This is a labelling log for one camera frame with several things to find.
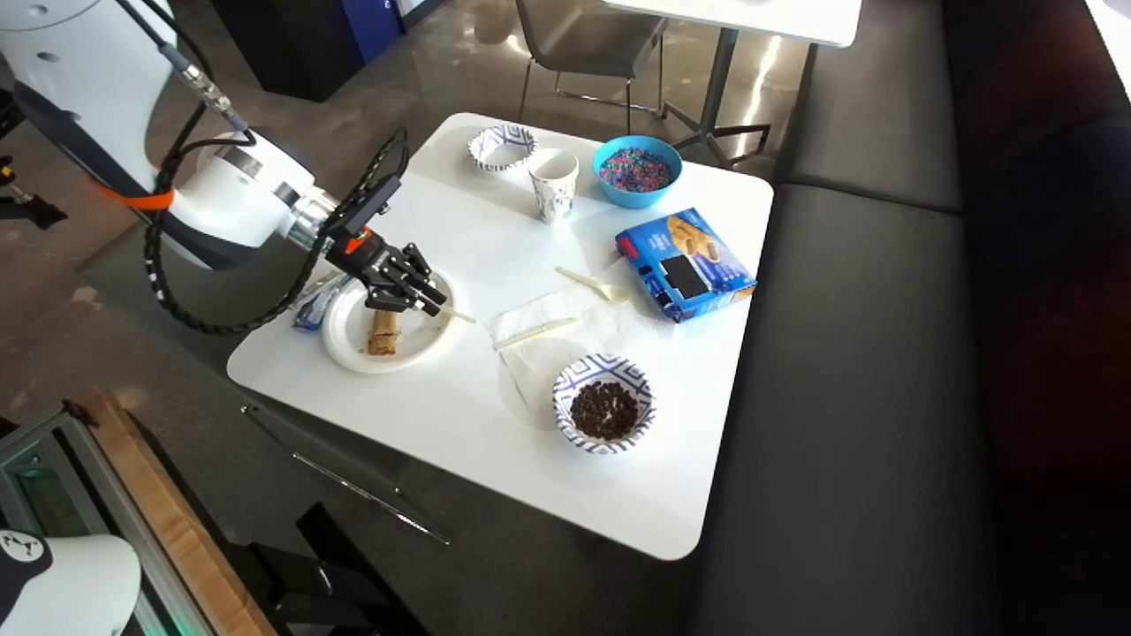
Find white side table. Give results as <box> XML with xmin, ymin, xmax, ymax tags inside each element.
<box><xmin>603</xmin><ymin>0</ymin><xmax>865</xmax><ymax>156</ymax></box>

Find blue box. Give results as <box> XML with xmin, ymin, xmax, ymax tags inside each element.
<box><xmin>613</xmin><ymin>206</ymin><xmax>758</xmax><ymax>326</ymax></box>

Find white paper plate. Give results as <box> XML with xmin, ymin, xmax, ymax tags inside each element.
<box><xmin>318</xmin><ymin>271</ymin><xmax>468</xmax><ymax>379</ymax></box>

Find cream plastic fork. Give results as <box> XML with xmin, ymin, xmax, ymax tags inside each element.
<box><xmin>427</xmin><ymin>302</ymin><xmax>482</xmax><ymax>330</ymax></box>

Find blue snack wrapper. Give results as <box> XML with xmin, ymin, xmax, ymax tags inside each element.
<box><xmin>289</xmin><ymin>271</ymin><xmax>353</xmax><ymax>334</ymax></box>

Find brown granola bar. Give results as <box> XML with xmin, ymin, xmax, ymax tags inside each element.
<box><xmin>364</xmin><ymin>304</ymin><xmax>404</xmax><ymax>362</ymax></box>

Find cream plastic knife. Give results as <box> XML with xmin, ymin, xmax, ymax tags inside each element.
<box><xmin>490</xmin><ymin>314</ymin><xmax>586</xmax><ymax>352</ymax></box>

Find empty blue patterned paper bowl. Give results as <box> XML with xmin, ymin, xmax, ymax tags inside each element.
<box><xmin>468</xmin><ymin>120</ymin><xmax>540</xmax><ymax>175</ymax></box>

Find cream plastic spoon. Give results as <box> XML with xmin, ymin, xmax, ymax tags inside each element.
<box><xmin>555</xmin><ymin>264</ymin><xmax>622</xmax><ymax>308</ymax></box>

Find black tripod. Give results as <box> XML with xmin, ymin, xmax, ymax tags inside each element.
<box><xmin>235</xmin><ymin>401</ymin><xmax>457</xmax><ymax>636</ymax></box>

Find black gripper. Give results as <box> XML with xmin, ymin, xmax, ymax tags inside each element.
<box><xmin>327</xmin><ymin>225</ymin><xmax>454</xmax><ymax>323</ymax></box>

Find folding chair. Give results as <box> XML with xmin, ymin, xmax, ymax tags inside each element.
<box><xmin>509</xmin><ymin>0</ymin><xmax>664</xmax><ymax>135</ymax></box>

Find white paper napkin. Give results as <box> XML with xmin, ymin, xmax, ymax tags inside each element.
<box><xmin>489</xmin><ymin>263</ymin><xmax>632</xmax><ymax>402</ymax></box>

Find patterned paper bowl dark contents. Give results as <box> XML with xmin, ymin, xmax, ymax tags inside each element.
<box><xmin>548</xmin><ymin>349</ymin><xmax>657</xmax><ymax>457</ymax></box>

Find printed paper cup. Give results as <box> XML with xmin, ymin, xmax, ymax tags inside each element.
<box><xmin>527</xmin><ymin>151</ymin><xmax>585</xmax><ymax>225</ymax></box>

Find black bench seat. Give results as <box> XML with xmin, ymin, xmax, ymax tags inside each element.
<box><xmin>682</xmin><ymin>0</ymin><xmax>1131</xmax><ymax>636</ymax></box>

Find wooden desk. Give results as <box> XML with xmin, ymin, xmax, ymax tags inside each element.
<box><xmin>65</xmin><ymin>381</ymin><xmax>280</xmax><ymax>636</ymax></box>

